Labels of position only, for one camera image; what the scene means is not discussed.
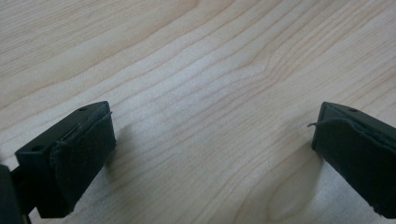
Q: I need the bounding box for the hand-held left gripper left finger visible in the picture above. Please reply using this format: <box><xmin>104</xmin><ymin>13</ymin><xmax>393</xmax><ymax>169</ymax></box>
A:
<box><xmin>14</xmin><ymin>100</ymin><xmax>117</xmax><ymax>219</ymax></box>

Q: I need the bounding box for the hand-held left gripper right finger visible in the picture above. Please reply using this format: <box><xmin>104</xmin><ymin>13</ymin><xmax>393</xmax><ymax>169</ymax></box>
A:
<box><xmin>307</xmin><ymin>101</ymin><xmax>396</xmax><ymax>219</ymax></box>

